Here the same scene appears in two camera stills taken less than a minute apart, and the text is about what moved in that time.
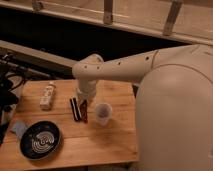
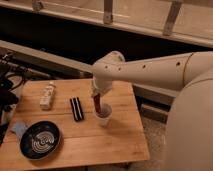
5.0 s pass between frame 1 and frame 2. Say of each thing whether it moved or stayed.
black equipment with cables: stayed
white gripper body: moved
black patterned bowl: stayed
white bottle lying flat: stayed
